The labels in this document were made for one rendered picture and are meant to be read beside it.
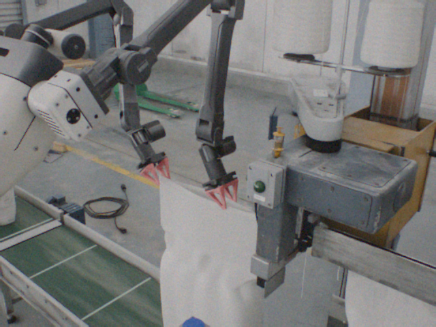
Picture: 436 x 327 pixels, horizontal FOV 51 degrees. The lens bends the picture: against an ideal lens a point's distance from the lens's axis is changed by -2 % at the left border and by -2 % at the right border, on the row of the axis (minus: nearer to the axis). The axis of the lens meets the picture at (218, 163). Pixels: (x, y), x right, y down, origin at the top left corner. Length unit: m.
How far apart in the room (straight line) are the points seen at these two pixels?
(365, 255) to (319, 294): 1.63
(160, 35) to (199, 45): 6.96
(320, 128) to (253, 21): 6.33
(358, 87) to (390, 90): 4.70
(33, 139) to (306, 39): 0.74
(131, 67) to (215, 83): 0.34
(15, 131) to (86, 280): 1.26
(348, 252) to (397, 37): 0.55
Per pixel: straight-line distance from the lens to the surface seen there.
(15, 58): 1.22
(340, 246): 1.25
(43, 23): 1.66
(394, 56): 1.19
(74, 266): 2.40
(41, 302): 2.29
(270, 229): 1.13
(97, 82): 1.07
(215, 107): 1.36
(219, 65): 1.35
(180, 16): 1.22
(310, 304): 2.77
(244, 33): 7.50
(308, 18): 1.28
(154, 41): 1.16
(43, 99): 1.03
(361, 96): 6.14
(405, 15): 1.19
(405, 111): 1.43
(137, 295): 2.17
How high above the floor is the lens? 1.73
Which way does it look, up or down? 23 degrees down
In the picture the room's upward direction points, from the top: 2 degrees clockwise
